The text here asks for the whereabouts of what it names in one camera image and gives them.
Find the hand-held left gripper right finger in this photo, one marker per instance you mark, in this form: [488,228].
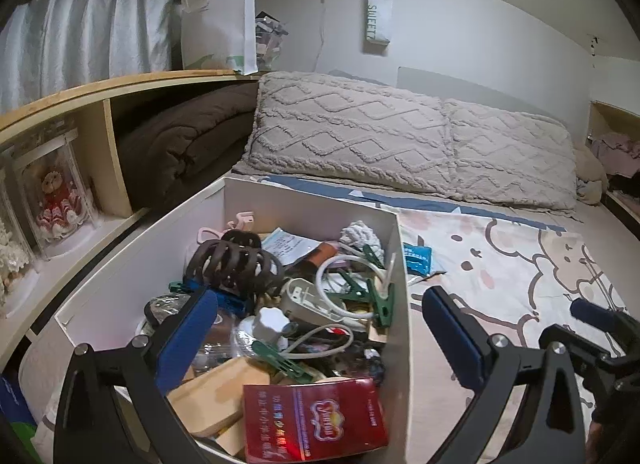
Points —
[452,339]

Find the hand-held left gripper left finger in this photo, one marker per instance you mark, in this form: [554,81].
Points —
[185,339]

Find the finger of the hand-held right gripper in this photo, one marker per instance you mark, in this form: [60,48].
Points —
[595,311]
[565,344]

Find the dark brown hair claw clip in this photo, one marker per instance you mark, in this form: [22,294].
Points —
[230,264]

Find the white shoe box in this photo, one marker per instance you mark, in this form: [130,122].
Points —
[310,204]

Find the beige block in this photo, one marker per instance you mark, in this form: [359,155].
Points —
[215,394]

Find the beige bed sheet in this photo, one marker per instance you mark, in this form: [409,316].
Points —
[610,244]

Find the cartoon printed blanket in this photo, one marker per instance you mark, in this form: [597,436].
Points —
[500,269]

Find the blue foil packet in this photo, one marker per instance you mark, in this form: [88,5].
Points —
[417,259]

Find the white knob cap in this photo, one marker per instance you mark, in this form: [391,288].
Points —
[272,324]

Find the white power adapter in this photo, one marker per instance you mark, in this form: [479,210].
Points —
[300,299]

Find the pink plastic clips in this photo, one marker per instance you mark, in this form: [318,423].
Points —
[242,218]

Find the white paper slip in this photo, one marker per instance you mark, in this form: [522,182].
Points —
[287,246]

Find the white fluffy scrunchie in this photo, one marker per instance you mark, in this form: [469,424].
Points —
[360,233]

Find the beige plush blanket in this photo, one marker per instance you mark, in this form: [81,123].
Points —
[590,168]

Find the red packet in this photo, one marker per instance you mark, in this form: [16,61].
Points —
[315,419]

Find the pink clothes pile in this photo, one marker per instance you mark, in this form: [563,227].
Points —
[620,151]

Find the beige knitted pillow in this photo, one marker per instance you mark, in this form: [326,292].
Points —
[345,133]
[510,153]

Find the blue and green box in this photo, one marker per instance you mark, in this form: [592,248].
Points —
[12,394]

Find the cream frilly doll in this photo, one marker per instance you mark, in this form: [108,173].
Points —
[12,254]

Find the white wardrobe niche shelf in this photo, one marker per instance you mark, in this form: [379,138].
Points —
[595,118]

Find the folded brown blanket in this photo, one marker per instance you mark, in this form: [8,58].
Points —
[180,143]

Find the teddy bear in red dress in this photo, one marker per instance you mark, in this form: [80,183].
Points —
[52,194]

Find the doll in clear case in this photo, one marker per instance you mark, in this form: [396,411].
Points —
[20,153]

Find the wooden shelf unit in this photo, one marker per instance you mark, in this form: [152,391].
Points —
[65,98]

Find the clear plastic container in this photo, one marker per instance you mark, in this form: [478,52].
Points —
[270,43]

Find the white paper bag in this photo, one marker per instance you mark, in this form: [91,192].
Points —
[215,28]

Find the light blue curtain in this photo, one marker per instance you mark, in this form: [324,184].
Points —
[75,43]

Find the white hanging bag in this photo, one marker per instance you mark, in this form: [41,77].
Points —
[377,18]

